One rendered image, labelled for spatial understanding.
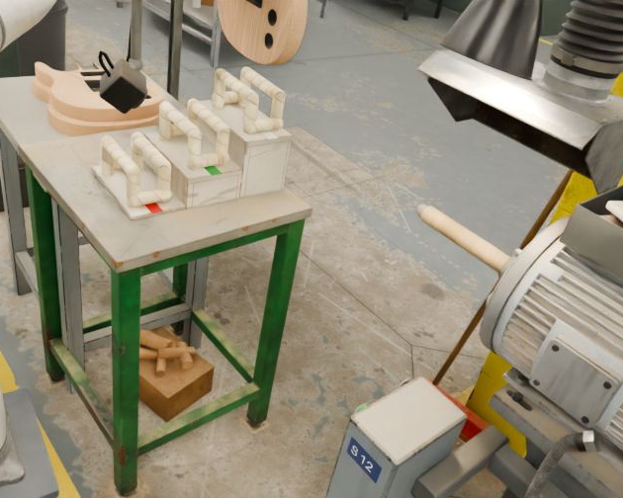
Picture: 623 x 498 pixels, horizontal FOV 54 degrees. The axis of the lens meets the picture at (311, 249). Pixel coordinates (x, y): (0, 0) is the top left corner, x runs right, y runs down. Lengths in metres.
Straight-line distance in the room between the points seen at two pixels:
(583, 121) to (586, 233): 0.16
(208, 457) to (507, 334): 1.45
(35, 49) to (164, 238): 2.57
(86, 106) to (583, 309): 1.55
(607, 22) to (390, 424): 0.63
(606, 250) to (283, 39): 0.94
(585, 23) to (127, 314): 1.13
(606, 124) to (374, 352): 1.91
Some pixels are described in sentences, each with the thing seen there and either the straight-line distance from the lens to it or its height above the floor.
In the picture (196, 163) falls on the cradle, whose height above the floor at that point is 1.05.
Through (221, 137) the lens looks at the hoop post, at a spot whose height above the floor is 1.10.
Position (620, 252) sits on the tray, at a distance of 0.88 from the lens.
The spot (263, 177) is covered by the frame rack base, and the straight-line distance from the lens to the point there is 1.70.
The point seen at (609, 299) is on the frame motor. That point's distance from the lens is 0.92.
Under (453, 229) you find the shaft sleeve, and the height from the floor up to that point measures 1.26.
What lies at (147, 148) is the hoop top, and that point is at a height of 1.05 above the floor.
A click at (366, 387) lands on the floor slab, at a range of 2.53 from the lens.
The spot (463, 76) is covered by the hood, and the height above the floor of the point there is 1.51.
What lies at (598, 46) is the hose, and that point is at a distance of 0.98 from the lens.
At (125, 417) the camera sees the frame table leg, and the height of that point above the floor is 0.39.
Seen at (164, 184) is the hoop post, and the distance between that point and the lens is 1.60.
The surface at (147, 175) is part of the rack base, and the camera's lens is 1.74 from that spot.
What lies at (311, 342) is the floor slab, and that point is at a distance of 2.65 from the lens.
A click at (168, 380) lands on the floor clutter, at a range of 2.25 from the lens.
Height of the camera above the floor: 1.78
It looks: 34 degrees down
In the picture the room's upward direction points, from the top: 12 degrees clockwise
